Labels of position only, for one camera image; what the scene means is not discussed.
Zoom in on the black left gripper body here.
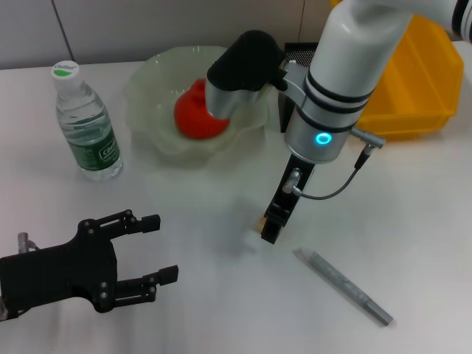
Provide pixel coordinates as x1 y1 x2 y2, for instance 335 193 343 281
0 218 119 320

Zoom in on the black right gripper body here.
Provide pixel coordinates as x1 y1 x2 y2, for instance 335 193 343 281
270 153 317 214

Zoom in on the clear green-label water bottle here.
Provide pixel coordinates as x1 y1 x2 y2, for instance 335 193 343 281
50 60 124 182

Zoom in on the translucent wavy fruit plate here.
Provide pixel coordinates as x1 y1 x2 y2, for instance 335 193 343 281
124 44 272 169

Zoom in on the grey marker pen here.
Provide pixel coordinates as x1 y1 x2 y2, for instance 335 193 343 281
293 247 394 327

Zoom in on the black mesh pen holder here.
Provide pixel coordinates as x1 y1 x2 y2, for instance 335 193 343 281
278 41 319 133

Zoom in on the yellow plastic bin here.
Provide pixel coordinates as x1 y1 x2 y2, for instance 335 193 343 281
330 0 465 143

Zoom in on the left gripper cable with plug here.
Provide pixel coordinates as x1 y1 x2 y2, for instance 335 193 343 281
17 231 38 254

